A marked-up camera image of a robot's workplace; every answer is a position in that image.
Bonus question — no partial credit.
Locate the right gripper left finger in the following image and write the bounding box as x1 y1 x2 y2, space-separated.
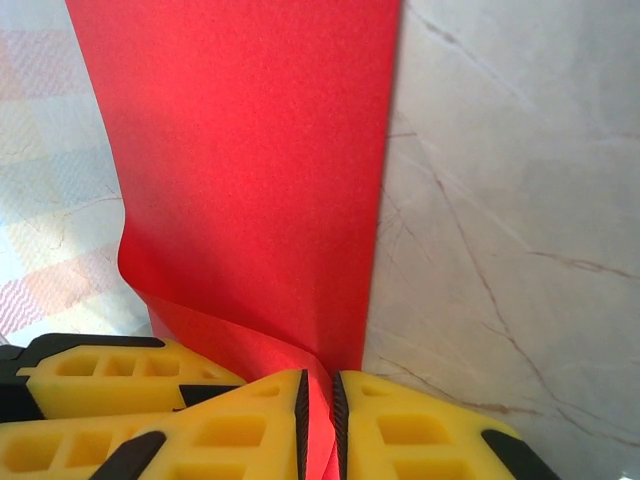
102 368 311 480

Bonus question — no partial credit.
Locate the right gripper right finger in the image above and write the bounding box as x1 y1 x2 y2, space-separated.
332 368 564 480

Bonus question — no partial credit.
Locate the red square paper sheet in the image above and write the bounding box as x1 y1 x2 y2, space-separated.
64 0 404 480

